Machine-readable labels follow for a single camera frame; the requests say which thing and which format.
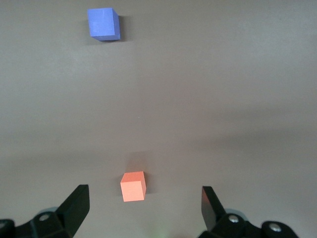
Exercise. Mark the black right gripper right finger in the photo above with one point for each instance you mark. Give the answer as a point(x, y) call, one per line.
point(213, 215)

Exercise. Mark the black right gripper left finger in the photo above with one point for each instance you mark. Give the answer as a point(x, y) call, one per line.
point(69, 218)

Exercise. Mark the orange foam block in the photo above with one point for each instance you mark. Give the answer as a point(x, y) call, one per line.
point(132, 189)

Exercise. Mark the purple foam block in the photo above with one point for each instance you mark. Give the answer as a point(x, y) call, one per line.
point(101, 22)

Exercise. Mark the brown table cover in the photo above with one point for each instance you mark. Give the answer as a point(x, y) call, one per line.
point(210, 99)

